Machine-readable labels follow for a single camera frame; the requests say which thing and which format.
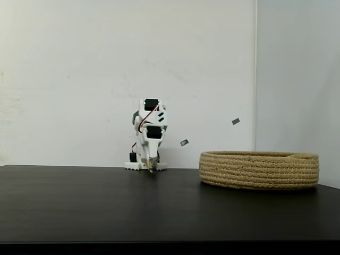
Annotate red black servo cable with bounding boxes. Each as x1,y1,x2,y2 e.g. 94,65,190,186
139,104,160,131

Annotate round woven rope basket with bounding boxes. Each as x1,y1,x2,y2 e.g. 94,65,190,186
199,150,319,190

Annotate white wall cable conduit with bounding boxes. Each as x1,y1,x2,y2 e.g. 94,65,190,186
254,0,259,152

